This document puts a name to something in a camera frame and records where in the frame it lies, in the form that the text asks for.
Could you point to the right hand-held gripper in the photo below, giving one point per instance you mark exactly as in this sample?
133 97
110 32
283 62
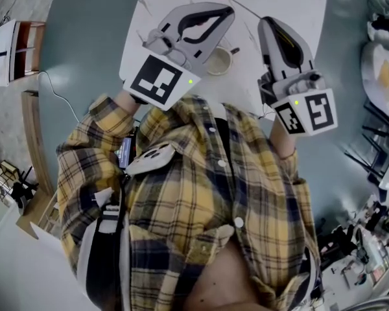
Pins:
317 112

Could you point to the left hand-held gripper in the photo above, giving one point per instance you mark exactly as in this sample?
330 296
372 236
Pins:
159 83

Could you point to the cream cup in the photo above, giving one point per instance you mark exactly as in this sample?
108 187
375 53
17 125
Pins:
218 64

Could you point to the person's right forearm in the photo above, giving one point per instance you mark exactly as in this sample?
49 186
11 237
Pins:
282 141

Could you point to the person's left forearm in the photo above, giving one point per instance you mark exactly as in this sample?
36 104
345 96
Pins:
126 104

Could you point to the fried egg shaped cushion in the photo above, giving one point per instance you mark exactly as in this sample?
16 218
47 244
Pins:
382 76

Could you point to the black undershirt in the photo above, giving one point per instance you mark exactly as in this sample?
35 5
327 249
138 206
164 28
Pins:
225 147

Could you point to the white chest-mounted device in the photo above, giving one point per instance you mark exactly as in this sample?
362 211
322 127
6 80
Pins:
150 159

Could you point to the black smartphone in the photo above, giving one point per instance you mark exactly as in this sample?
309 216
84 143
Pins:
125 152

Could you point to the wooden shelf unit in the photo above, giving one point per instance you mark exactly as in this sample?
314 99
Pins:
22 50

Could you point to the yellow plaid shirt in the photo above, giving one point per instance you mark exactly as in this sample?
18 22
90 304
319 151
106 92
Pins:
181 206

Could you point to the wooden plank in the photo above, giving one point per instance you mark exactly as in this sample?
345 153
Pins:
35 141

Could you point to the person's bare midriff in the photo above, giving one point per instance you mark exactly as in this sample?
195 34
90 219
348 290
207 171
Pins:
220 280

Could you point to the black stool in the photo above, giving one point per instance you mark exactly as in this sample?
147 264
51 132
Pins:
24 186

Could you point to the black and white backpack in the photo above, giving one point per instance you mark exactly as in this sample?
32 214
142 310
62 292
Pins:
100 254

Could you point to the white cabinet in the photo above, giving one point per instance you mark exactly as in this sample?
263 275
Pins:
19 264

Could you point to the black metal chair frame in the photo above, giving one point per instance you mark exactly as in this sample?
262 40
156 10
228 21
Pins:
369 141

